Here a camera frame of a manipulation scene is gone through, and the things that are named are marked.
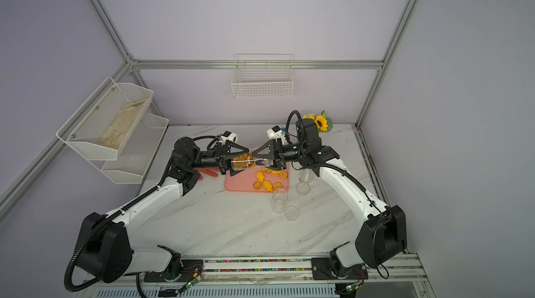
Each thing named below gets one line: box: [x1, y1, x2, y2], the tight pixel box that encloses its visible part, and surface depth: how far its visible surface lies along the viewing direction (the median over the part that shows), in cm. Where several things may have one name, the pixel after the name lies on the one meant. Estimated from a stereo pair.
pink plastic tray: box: [224, 162, 290, 193], surface depth 97 cm
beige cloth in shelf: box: [97, 98, 149, 150], surface depth 81 cm
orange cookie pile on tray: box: [252, 167, 288, 193], surface depth 97 cm
